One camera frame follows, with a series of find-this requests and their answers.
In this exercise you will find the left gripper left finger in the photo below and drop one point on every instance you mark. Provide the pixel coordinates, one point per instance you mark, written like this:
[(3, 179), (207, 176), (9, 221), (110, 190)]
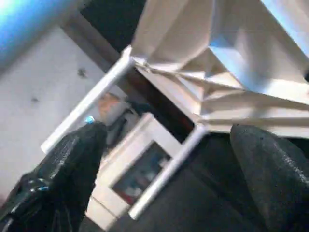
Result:
[(60, 183)]

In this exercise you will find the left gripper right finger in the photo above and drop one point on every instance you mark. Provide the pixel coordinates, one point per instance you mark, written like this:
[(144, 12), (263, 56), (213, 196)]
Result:
[(277, 183)]

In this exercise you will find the white plastic table top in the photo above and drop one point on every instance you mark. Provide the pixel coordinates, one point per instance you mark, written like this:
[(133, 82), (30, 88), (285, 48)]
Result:
[(217, 36)]

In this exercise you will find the red bottle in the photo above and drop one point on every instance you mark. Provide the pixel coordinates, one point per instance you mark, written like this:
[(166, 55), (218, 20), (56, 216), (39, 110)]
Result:
[(128, 195)]

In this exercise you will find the white sideboard with glass doors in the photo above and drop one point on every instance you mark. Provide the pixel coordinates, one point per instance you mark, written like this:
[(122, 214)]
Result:
[(144, 130)]

